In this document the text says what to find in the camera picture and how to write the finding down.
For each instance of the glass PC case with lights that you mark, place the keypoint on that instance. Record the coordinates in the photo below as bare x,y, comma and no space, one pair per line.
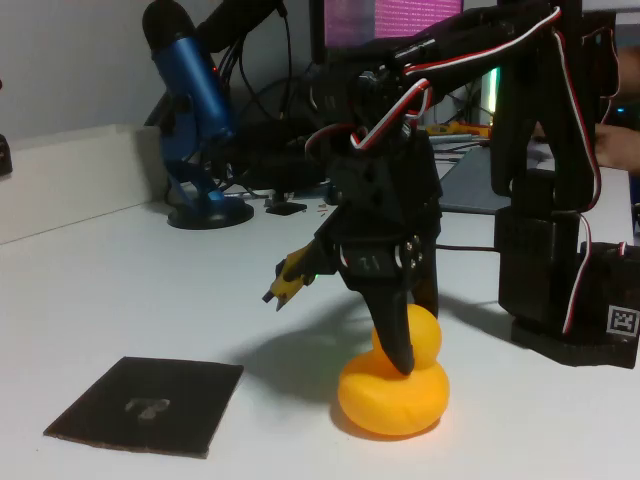
492,90

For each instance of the small black flat stand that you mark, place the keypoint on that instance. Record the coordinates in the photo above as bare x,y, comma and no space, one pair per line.
285,207

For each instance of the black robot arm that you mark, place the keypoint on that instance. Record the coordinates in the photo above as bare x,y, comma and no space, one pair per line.
530,250

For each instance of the computer monitor pink text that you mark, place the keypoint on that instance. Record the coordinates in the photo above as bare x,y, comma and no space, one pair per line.
350,20

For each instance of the black audio interface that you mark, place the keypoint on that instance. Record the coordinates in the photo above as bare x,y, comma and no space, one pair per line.
280,165

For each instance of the grey desk pad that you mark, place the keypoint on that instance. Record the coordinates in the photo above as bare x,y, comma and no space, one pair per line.
465,180

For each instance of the black white fiducial marker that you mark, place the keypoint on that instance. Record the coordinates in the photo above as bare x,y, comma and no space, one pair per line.
622,320

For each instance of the person's hand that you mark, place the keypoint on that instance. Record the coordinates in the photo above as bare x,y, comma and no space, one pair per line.
620,150

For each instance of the blue desktop microphone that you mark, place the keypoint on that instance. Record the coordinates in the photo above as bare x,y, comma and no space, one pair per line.
195,75

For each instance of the black rectangular device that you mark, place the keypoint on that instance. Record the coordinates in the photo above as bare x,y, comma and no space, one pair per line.
4,155

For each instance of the black square card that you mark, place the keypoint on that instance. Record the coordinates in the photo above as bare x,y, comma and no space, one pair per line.
100,415

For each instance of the yellow rubber duck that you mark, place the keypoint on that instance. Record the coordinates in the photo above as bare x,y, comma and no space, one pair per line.
395,405

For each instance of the yellow wrist camera mount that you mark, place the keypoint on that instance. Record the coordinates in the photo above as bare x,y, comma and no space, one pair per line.
290,277

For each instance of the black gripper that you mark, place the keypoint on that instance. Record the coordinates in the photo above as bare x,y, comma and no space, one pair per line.
371,264

